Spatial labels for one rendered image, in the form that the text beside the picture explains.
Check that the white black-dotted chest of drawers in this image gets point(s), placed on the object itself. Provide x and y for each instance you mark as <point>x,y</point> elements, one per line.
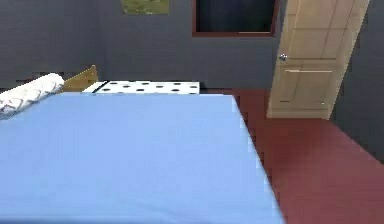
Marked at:
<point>150,87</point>

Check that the blue bed with wooden headboard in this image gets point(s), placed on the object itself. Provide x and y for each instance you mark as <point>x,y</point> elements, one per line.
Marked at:
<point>126,156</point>

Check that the silver round door knob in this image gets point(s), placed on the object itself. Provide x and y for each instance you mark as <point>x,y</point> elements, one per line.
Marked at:
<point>283,57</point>

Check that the pale wooden room door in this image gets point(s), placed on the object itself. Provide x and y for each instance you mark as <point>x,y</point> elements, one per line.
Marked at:
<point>313,60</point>

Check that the white patterned pillow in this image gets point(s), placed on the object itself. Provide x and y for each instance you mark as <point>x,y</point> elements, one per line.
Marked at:
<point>28,92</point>

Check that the dark window with red frame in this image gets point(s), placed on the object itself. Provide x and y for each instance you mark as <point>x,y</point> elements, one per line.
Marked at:
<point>235,15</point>

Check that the green framed wall picture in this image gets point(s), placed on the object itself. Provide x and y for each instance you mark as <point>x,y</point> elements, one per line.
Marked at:
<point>145,6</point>

